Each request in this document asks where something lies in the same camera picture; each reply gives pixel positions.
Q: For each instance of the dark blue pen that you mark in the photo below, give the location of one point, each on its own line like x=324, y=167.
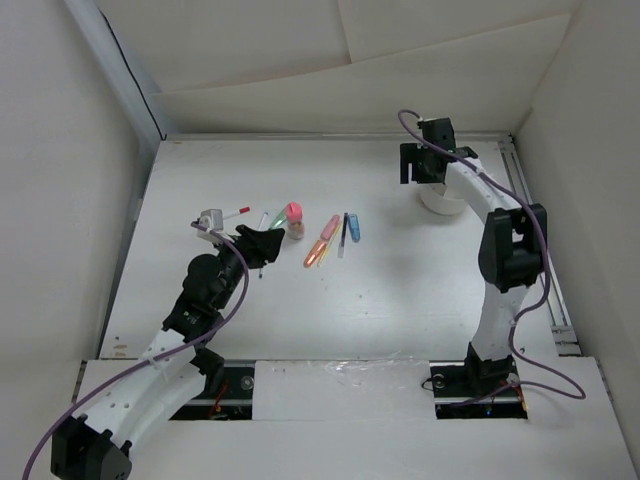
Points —
x=341, y=248

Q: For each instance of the white round divided container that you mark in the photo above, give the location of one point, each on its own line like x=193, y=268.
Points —
x=441, y=200

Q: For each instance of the orange translucent highlighter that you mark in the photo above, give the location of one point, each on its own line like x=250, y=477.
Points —
x=315, y=253

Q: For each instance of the green translucent highlighter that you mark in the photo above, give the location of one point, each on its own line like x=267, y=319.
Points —
x=278, y=220

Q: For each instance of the blue capped white marker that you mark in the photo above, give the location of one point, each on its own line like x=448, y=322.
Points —
x=263, y=221

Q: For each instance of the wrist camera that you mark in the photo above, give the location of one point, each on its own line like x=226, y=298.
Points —
x=421, y=121
x=212, y=219

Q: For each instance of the yellow thin pen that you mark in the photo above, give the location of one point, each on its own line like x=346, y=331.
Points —
x=327, y=249

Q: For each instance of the blue translucent highlighter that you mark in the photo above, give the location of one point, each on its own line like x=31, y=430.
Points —
x=354, y=228

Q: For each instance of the pink capped small bottle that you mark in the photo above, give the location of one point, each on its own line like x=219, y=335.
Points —
x=294, y=221

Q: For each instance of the red capped white marker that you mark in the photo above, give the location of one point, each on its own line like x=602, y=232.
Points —
x=236, y=213

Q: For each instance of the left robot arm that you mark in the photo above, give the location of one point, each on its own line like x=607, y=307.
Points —
x=105, y=430

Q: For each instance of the pink translucent highlighter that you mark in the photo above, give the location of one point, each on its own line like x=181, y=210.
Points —
x=330, y=227

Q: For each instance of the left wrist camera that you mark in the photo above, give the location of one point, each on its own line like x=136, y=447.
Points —
x=212, y=219

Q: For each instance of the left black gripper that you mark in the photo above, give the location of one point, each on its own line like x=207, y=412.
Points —
x=259, y=248

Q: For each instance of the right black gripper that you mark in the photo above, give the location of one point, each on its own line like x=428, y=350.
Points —
x=409, y=154

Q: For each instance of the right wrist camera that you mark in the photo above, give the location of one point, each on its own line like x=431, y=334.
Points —
x=421, y=121

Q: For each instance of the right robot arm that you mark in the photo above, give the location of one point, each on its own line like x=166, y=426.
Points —
x=512, y=255

